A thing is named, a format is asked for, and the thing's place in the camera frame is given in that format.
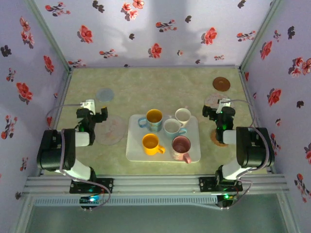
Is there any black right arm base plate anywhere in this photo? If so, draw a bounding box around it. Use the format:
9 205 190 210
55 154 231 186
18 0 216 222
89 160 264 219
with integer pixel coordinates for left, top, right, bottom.
198 176 243 193

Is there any cork round coaster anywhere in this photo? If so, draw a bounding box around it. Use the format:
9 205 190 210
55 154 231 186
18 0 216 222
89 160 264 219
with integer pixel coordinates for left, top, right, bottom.
210 130 229 148

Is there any aluminium mounting rail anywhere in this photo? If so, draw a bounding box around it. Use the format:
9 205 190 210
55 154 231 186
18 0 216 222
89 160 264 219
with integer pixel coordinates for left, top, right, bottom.
23 174 290 195

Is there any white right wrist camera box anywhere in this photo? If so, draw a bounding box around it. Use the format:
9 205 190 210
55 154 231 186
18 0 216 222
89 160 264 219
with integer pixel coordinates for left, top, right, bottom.
217 99 231 114

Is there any aluminium table side rail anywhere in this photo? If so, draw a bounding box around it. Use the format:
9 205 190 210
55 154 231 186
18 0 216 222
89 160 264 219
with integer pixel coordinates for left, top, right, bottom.
239 67 276 175
36 68 73 177

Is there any light blue mug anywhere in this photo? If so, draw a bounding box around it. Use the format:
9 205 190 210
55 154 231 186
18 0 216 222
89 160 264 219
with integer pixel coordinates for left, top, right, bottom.
163 118 188 140

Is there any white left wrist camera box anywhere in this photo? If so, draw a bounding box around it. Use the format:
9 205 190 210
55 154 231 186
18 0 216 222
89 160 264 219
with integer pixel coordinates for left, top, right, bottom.
81 99 96 113

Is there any aluminium frame post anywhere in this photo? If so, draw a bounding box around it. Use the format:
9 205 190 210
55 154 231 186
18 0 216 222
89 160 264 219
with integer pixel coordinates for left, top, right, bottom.
24 0 73 72
239 0 284 71

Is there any cream white mug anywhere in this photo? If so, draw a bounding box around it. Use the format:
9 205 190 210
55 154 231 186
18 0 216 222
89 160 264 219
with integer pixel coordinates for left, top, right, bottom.
174 108 192 128

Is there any floral print round coaster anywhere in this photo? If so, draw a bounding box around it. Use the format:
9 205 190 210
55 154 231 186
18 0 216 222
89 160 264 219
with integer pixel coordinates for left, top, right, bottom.
204 93 236 114

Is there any lavender left arm cable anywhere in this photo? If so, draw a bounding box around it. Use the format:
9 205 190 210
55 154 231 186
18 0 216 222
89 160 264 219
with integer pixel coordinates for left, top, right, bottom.
46 103 113 212

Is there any lavender arm cable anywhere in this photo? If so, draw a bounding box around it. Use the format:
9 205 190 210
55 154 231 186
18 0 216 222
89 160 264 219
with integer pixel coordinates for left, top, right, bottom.
46 103 113 212
220 99 272 211

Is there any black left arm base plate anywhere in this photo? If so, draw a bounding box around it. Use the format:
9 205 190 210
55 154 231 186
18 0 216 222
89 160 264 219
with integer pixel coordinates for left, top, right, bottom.
69 178 114 194

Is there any small grey round coaster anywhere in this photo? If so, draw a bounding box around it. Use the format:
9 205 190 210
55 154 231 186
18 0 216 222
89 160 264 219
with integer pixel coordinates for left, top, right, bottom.
96 88 115 102

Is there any blue floral mug yellow inside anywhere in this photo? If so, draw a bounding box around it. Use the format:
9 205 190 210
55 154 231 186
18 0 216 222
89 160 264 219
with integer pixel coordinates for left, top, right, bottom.
138 108 163 133

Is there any white rectangular tray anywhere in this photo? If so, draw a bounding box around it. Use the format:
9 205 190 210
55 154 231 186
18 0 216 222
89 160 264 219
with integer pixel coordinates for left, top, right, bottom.
125 114 202 163

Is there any grey slotted cable duct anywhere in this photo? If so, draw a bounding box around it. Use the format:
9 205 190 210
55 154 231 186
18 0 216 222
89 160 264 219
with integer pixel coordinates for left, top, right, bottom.
33 195 219 207

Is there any lavender right arm cable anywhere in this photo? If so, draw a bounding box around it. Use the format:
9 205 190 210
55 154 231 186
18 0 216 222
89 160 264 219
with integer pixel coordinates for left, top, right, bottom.
220 99 272 211

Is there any dark brown round coaster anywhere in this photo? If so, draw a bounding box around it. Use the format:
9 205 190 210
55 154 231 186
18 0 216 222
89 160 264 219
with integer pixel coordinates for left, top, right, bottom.
212 77 231 92

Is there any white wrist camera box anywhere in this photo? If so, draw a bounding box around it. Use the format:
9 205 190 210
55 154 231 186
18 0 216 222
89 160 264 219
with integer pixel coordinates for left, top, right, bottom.
217 99 231 114
81 99 96 113

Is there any pink mug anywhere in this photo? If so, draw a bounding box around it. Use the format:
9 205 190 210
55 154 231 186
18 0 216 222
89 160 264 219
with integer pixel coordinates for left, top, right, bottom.
171 135 192 165

